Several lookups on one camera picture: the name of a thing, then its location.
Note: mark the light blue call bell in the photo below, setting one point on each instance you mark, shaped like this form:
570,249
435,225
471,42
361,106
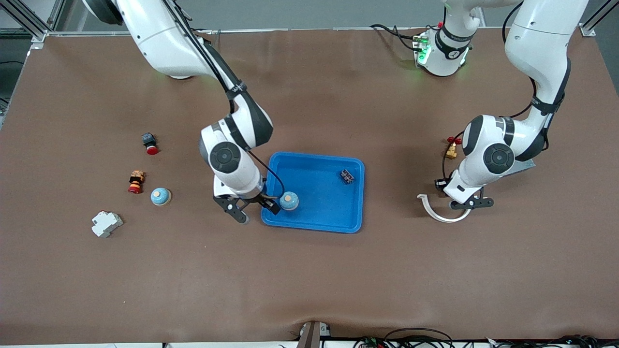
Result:
160,197
290,202

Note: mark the black cylindrical capacitor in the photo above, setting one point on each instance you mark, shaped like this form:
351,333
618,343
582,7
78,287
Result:
346,176

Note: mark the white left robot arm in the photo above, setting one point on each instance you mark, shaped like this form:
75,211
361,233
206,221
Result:
537,48

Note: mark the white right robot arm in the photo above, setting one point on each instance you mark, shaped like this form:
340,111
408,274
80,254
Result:
159,43

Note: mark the blue plastic tray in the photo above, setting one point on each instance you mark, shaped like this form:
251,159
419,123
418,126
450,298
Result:
319,203

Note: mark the grey metal box module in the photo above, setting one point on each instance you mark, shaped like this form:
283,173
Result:
524,166

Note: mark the red push button dark body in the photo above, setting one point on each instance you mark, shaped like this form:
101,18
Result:
150,144

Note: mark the red yellow emergency stop button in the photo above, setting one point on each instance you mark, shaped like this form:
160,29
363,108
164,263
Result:
136,182

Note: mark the white circuit breaker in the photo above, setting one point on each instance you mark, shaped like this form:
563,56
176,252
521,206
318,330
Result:
106,224

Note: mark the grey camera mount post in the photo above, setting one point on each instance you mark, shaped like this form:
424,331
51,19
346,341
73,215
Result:
312,336

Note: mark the silver table edge rail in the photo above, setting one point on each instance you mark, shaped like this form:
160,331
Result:
314,29

